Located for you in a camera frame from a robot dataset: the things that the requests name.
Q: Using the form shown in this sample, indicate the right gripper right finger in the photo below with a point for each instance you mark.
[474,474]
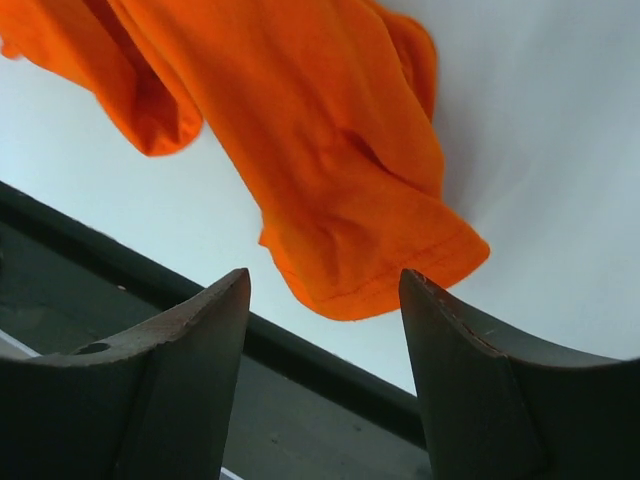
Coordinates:
[498,403]

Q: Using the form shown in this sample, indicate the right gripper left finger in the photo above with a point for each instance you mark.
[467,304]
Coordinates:
[117,410]

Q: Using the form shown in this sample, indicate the orange t-shirt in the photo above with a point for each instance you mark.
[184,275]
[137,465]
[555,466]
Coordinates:
[325,109]

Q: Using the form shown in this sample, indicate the black table edge rail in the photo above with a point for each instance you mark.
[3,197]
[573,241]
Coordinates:
[96,288]

